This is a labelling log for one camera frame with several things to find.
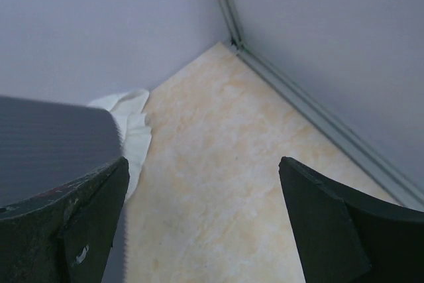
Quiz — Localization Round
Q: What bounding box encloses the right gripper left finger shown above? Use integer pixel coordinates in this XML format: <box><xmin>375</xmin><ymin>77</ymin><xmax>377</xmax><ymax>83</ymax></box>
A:
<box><xmin>1</xmin><ymin>157</ymin><xmax>129</xmax><ymax>282</ymax></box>

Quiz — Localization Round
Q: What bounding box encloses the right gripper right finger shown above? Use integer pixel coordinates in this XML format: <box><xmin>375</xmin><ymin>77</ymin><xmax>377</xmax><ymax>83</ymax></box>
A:
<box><xmin>279</xmin><ymin>157</ymin><xmax>423</xmax><ymax>282</ymax></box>

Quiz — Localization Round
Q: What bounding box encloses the right aluminium floor rail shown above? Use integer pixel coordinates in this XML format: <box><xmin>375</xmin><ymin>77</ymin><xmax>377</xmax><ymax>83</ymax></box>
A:
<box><xmin>229</xmin><ymin>39</ymin><xmax>423</xmax><ymax>211</ymax></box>

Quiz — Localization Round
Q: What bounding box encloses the grey slatted bin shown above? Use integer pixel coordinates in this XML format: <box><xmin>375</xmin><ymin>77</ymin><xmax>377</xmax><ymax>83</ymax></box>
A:
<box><xmin>0</xmin><ymin>95</ymin><xmax>130</xmax><ymax>283</ymax></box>

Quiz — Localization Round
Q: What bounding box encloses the right aluminium corner post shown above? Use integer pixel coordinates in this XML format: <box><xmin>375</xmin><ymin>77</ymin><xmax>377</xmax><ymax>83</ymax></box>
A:
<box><xmin>218</xmin><ymin>0</ymin><xmax>244</xmax><ymax>50</ymax></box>

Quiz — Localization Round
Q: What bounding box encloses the white crumpled cloth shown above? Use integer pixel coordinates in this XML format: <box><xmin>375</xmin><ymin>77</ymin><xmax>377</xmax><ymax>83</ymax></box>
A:
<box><xmin>88</xmin><ymin>89</ymin><xmax>152</xmax><ymax>200</ymax></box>

